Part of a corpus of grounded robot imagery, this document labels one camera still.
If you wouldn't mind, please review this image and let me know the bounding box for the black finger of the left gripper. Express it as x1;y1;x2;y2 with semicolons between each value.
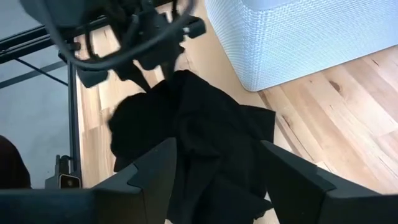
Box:
115;62;152;92
161;60;175;80

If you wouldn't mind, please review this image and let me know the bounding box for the black garment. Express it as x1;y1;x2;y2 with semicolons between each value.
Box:
108;70;277;224

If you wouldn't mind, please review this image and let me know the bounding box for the small black table camera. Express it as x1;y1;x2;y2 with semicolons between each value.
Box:
45;154;83;190

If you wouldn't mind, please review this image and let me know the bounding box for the black aluminium table frame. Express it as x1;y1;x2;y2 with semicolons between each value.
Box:
0;17;108;181

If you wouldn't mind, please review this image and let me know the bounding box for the white perforated plastic basket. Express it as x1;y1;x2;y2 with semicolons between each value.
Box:
204;0;398;92

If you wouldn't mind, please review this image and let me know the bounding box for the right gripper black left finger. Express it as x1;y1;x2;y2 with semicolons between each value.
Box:
0;138;177;224

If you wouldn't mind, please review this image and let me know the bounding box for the person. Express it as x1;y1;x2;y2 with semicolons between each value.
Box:
0;135;32;190

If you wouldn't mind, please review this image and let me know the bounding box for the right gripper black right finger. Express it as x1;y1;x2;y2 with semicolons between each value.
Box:
261;140;398;224

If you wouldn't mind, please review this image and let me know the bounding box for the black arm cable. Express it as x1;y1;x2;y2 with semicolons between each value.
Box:
43;0;197;72

